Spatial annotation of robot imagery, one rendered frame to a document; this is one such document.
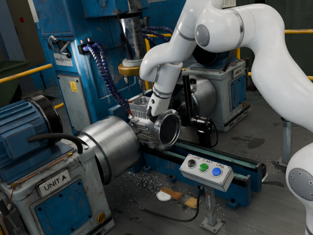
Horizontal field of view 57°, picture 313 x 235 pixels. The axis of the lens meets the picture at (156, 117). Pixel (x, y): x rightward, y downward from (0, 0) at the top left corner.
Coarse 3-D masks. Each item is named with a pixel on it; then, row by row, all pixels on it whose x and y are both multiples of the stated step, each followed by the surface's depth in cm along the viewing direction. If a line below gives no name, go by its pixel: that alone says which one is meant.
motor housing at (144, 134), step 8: (168, 112) 134; (144, 120) 137; (160, 120) 132; (168, 120) 146; (176, 120) 142; (136, 128) 140; (144, 128) 136; (160, 128) 150; (168, 128) 147; (176, 128) 144; (144, 136) 137; (152, 136) 133; (160, 136) 147; (168, 136) 145; (176, 136) 143; (160, 144) 133; (168, 144) 140
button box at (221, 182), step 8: (184, 160) 102; (200, 160) 99; (208, 160) 98; (184, 168) 100; (192, 168) 98; (208, 168) 95; (224, 168) 93; (184, 176) 103; (192, 176) 98; (200, 176) 95; (208, 176) 93; (216, 176) 92; (224, 176) 91; (232, 176) 94; (208, 184) 96; (216, 184) 91; (224, 184) 91
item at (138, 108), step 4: (136, 100) 144; (140, 100) 146; (144, 100) 146; (148, 100) 146; (132, 104) 140; (136, 104) 138; (140, 104) 145; (144, 104) 141; (132, 108) 141; (136, 108) 139; (140, 108) 137; (144, 108) 135; (132, 112) 142; (136, 112) 140; (140, 112) 138; (144, 112) 136; (136, 116) 141; (140, 116) 139; (144, 116) 137; (148, 116) 136
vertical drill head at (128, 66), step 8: (128, 0) 118; (136, 8) 122; (136, 16) 122; (120, 24) 124; (128, 24) 122; (136, 24) 123; (128, 32) 123; (136, 32) 124; (128, 40) 125; (136, 40) 125; (128, 48) 127; (136, 48) 126; (128, 56) 129; (136, 56) 128; (120, 64) 135; (128, 64) 128; (136, 64) 127; (120, 72) 130; (128, 72) 127; (136, 72) 126; (128, 80) 136; (128, 88) 138
